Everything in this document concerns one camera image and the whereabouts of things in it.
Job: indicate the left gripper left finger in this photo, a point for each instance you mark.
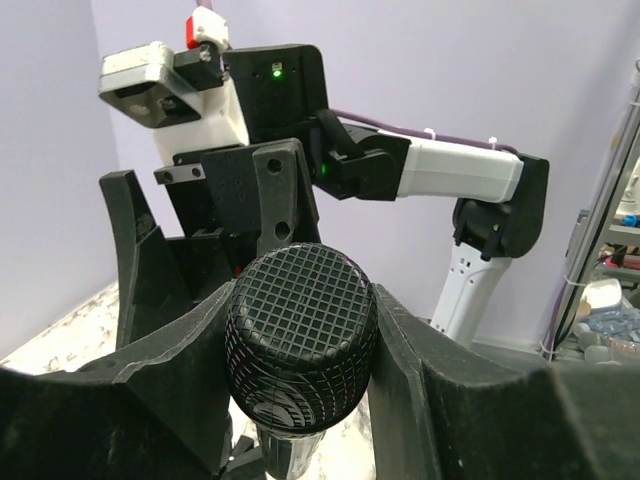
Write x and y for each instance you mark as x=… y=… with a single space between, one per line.
x=154 y=409

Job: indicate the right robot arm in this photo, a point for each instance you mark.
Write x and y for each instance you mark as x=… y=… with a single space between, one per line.
x=500 y=194

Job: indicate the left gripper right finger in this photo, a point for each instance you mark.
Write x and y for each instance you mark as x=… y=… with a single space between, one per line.
x=441 y=411

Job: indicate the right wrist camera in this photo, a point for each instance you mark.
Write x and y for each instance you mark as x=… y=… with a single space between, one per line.
x=187 y=98

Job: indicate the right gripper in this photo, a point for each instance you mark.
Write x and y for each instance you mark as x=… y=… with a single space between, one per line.
x=233 y=205

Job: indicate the black microphone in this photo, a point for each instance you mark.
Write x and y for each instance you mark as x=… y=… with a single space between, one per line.
x=300 y=338

